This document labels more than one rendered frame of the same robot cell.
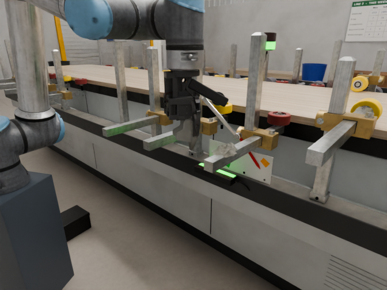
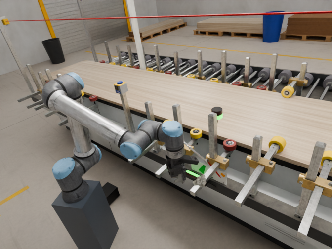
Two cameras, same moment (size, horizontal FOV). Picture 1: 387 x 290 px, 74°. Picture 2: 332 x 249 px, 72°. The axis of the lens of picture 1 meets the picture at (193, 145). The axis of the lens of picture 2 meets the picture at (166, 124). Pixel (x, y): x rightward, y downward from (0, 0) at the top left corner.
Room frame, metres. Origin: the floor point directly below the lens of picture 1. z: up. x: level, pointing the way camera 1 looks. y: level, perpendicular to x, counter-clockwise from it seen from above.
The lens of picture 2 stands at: (-0.21, -0.01, 1.81)
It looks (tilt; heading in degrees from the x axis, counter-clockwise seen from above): 32 degrees down; 4
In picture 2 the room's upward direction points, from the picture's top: 9 degrees counter-clockwise
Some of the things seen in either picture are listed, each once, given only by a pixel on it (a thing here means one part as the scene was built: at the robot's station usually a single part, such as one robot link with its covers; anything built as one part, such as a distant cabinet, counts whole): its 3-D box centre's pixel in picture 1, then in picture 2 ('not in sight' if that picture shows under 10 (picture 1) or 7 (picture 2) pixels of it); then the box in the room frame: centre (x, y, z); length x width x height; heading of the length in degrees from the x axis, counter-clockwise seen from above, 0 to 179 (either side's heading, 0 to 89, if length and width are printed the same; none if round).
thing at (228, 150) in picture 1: (227, 147); (200, 179); (0.67, -0.09, 0.87); 0.09 x 0.07 x 0.02; 138
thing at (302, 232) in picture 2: not in sight; (317, 190); (0.46, -0.58, 0.95); 0.50 x 0.04 x 0.04; 138
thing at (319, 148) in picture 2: not in sight; (309, 184); (0.51, -0.57, 0.93); 0.04 x 0.04 x 0.48; 48
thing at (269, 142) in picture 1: (257, 137); (217, 160); (0.83, -0.22, 0.85); 0.14 x 0.06 x 0.05; 48
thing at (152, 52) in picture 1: (155, 102); (153, 130); (1.18, 0.18, 0.89); 0.04 x 0.04 x 0.48; 48
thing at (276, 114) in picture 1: (277, 127); (229, 149); (0.91, -0.31, 0.85); 0.08 x 0.08 x 0.11
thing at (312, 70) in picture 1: (311, 79); (271, 27); (6.26, -2.80, 0.35); 0.55 x 0.55 x 0.70
